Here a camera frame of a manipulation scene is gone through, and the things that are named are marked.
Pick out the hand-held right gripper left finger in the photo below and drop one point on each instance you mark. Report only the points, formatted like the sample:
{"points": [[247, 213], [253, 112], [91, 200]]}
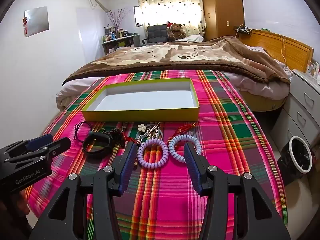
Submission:
{"points": [[128, 166]]}

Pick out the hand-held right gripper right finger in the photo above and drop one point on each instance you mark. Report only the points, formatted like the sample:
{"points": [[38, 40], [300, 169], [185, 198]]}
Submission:
{"points": [[192, 167]]}

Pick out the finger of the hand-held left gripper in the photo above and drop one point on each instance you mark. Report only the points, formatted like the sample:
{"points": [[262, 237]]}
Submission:
{"points": [[58, 145], [40, 140]]}

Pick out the black smart band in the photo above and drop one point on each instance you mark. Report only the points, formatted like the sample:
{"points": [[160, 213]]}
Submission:
{"points": [[110, 140]]}

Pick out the yellow cardboard box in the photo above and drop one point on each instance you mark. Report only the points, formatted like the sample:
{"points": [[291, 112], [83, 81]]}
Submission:
{"points": [[150, 100]]}

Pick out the person's left hand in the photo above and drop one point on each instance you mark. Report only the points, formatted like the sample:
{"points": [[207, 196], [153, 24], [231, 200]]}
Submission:
{"points": [[22, 206]]}

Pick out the white flower hair clip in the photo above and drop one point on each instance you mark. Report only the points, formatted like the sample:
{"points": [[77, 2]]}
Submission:
{"points": [[142, 127]]}

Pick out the pink plaid cloth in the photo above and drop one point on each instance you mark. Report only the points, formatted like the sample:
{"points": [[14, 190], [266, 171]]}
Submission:
{"points": [[225, 142]]}

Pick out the tan bed base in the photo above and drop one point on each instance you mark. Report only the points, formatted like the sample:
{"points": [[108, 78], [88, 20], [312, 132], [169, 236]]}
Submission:
{"points": [[265, 105]]}

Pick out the black trash bin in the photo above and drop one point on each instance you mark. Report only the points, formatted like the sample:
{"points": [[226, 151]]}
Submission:
{"points": [[297, 157]]}

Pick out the bed with brown blanket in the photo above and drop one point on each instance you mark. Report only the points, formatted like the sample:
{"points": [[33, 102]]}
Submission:
{"points": [[175, 52]]}

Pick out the cluttered wooden shelf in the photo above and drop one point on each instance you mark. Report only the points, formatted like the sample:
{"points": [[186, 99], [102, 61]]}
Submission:
{"points": [[120, 43]]}

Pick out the cluster of toiletry bottles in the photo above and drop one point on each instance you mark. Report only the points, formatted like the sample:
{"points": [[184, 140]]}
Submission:
{"points": [[112, 33]]}

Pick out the grey nightstand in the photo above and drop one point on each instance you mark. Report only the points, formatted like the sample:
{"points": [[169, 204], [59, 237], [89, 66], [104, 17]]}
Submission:
{"points": [[300, 105]]}

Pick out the white pillow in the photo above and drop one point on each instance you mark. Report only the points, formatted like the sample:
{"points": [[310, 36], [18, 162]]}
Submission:
{"points": [[195, 38]]}

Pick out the dark grey armchair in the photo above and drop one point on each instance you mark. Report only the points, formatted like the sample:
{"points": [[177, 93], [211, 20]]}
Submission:
{"points": [[155, 35]]}

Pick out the brown teddy bear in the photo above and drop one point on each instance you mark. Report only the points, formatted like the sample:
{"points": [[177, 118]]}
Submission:
{"points": [[176, 31]]}

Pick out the purple decorative branches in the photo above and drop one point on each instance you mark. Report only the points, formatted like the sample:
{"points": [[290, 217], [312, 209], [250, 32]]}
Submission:
{"points": [[117, 17]]}

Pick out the air conditioner pipe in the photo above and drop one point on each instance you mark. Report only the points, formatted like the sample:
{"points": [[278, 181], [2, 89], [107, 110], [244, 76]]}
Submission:
{"points": [[100, 3]]}

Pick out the wooden headboard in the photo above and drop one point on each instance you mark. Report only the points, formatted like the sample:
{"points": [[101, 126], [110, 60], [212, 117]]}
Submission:
{"points": [[282, 47]]}

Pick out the clutter of small containers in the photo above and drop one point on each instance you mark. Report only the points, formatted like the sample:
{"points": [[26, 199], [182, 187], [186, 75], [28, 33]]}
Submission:
{"points": [[315, 68]]}

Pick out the wooden wardrobe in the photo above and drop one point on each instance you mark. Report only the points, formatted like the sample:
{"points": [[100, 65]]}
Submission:
{"points": [[222, 7]]}

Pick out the spotted curtain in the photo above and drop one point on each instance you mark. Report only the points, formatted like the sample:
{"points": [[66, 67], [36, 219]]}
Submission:
{"points": [[170, 5]]}

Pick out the silver wall sheet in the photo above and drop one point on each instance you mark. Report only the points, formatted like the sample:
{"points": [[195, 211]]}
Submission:
{"points": [[36, 21]]}

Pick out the wall shelf with power strip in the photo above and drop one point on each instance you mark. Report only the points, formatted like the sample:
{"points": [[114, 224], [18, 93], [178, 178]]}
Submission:
{"points": [[242, 30]]}

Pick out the window frame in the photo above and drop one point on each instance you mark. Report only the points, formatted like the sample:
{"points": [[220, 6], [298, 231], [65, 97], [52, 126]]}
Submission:
{"points": [[136, 16]]}

